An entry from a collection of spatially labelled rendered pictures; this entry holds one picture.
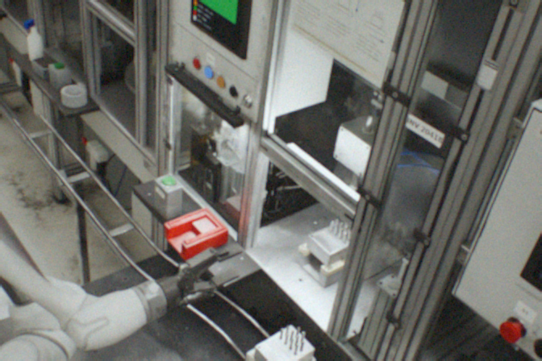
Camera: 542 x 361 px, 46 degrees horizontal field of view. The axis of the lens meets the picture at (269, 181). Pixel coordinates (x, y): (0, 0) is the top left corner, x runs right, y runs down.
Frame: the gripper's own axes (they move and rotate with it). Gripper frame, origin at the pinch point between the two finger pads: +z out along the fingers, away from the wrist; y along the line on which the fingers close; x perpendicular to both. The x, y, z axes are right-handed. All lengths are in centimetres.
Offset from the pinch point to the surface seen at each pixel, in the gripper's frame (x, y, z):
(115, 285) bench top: 46, -44, -9
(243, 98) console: 25.0, 30.2, 19.4
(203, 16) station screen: 43, 46, 18
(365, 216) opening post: -21.3, 22.5, 21.6
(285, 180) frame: 38, -19, 54
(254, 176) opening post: 18.9, 7.3, 21.4
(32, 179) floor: 198, -112, 18
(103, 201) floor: 162, -112, 42
